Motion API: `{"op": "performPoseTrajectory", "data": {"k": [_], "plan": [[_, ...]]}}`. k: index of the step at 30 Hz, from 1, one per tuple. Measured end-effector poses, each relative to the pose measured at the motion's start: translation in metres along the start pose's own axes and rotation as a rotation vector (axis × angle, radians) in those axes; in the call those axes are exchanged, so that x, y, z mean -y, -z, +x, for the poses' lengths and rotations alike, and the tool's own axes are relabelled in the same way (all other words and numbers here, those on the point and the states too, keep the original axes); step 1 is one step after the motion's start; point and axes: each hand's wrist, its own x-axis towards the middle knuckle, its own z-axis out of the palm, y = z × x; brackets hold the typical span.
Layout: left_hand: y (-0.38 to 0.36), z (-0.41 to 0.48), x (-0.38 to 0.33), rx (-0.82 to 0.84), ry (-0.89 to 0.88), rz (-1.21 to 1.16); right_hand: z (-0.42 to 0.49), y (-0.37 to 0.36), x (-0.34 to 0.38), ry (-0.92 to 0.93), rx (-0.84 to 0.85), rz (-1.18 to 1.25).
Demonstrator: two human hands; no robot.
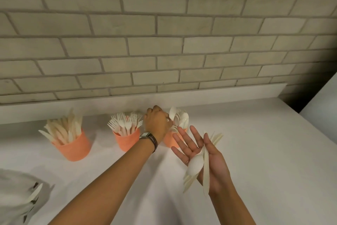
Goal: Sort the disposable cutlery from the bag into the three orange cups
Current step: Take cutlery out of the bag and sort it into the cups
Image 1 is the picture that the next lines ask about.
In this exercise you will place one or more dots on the person's right hand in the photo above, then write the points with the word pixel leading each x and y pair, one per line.
pixel 218 169

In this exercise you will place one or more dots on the bunch of mixed plastic cutlery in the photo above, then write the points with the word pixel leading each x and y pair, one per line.
pixel 196 164

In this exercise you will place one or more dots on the person's left hand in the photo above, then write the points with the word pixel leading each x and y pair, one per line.
pixel 156 123

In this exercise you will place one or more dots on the white appliance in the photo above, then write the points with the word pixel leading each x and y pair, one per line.
pixel 321 111

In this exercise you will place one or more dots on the translucent black print plastic bag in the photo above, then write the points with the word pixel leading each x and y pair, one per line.
pixel 13 193

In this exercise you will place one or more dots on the spoons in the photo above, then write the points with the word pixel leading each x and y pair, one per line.
pixel 183 121

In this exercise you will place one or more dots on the person's left forearm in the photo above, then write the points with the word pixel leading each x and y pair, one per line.
pixel 105 185

